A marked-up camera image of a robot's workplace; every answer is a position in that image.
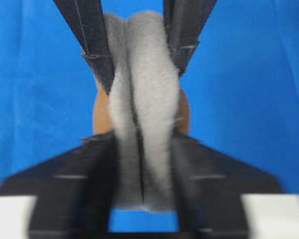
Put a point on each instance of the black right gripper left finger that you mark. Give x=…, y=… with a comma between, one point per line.
x=66, y=197

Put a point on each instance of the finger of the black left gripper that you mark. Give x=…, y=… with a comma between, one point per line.
x=86, y=20
x=184, y=21

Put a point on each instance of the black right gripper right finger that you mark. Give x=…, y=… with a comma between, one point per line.
x=208, y=187

